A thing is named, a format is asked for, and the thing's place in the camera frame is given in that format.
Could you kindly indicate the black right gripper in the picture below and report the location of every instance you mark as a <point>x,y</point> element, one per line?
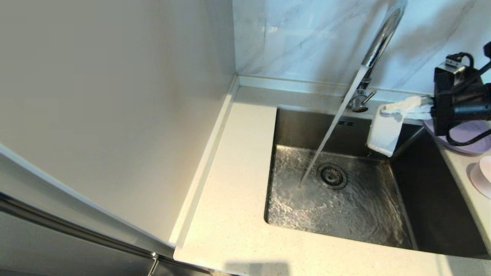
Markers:
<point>460,103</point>

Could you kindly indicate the purple plastic plate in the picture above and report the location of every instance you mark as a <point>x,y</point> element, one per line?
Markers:
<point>470,134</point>

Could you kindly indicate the chrome gooseneck kitchen faucet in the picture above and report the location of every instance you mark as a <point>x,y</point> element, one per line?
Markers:
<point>381,38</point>

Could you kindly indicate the pink plastic cup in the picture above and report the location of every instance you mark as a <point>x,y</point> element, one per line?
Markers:
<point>482,178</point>

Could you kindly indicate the stainless steel sink basin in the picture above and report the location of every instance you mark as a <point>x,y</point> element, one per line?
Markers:
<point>345,218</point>

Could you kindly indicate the running water stream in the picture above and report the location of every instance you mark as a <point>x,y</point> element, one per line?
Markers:
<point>330,130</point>

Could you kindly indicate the round metal drain strainer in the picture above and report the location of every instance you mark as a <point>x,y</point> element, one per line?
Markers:
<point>332,176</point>

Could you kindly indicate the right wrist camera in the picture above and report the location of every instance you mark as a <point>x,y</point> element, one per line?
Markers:
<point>454,65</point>

